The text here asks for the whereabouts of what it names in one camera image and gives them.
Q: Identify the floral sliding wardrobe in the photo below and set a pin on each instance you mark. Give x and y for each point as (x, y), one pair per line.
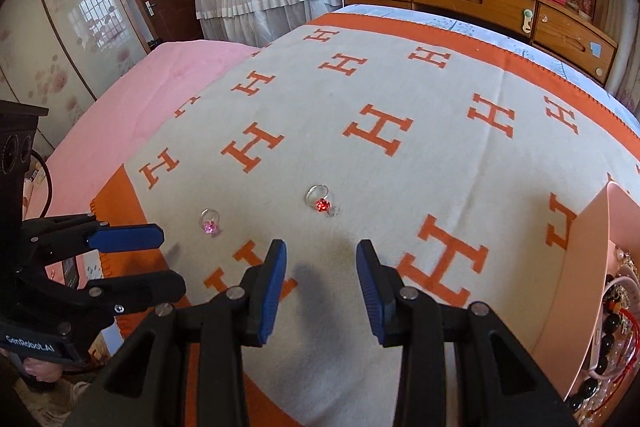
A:
(65, 47)

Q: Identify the blue sticker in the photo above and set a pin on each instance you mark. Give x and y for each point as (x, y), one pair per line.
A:
(596, 49)

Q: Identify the pink blanket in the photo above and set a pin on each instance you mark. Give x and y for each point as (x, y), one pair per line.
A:
(125, 107)

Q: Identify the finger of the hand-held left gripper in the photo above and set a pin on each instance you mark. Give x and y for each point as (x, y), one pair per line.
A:
(145, 288)
(130, 237)

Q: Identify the green white drawer lock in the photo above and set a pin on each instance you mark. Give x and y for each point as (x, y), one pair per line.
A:
(526, 21)

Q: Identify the floral curtain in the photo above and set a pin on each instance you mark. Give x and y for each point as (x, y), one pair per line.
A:
(620, 17)

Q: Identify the person's left hand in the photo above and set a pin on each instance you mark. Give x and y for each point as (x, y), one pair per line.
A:
(42, 369)

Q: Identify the pink cardboard box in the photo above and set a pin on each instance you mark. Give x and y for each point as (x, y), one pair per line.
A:
(575, 287)

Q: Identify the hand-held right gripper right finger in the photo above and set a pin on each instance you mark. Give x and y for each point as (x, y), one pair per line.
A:
(371, 294)

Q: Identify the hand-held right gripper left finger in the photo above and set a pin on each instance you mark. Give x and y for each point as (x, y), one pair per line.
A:
(272, 292)

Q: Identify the wooden dresser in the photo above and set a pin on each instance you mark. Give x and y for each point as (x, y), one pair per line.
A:
(475, 2)

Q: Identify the beige orange patterned blanket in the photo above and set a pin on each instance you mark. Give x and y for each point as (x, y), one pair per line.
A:
(400, 187)

